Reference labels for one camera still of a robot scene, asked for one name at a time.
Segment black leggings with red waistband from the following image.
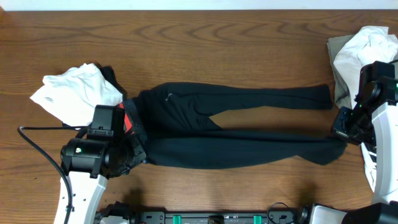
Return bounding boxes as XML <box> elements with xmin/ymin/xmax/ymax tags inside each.
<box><xmin>121</xmin><ymin>83</ymin><xmax>346</xmax><ymax>169</ymax></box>

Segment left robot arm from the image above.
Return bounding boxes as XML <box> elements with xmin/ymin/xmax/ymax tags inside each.
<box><xmin>54</xmin><ymin>105</ymin><xmax>146</xmax><ymax>224</ymax></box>

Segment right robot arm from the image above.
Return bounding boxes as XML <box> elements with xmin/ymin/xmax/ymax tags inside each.
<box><xmin>307</xmin><ymin>61</ymin><xmax>397</xmax><ymax>224</ymax></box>

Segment beige garment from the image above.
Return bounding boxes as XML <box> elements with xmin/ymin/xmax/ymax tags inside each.
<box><xmin>326</xmin><ymin>34</ymin><xmax>355</xmax><ymax>110</ymax></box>

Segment white black striped garment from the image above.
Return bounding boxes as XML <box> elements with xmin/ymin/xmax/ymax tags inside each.
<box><xmin>360</xmin><ymin>142</ymin><xmax>377</xmax><ymax>192</ymax></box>

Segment white folded shirt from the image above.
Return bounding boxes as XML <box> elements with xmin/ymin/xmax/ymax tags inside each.
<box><xmin>30</xmin><ymin>63</ymin><xmax>123</xmax><ymax>126</ymax></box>

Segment black folded garment under shirt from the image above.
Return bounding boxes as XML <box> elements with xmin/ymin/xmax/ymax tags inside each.
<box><xmin>61</xmin><ymin>63</ymin><xmax>125</xmax><ymax>126</ymax></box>

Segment white crumpled garment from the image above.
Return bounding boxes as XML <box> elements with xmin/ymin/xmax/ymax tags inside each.
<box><xmin>327</xmin><ymin>26</ymin><xmax>397</xmax><ymax>109</ymax></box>

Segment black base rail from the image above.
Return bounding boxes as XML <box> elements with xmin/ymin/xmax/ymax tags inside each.
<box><xmin>93</xmin><ymin>202</ymin><xmax>310</xmax><ymax>224</ymax></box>

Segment left black cable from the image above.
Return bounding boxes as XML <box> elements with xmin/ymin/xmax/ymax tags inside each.
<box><xmin>17</xmin><ymin>125</ymin><xmax>91</xmax><ymax>224</ymax></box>

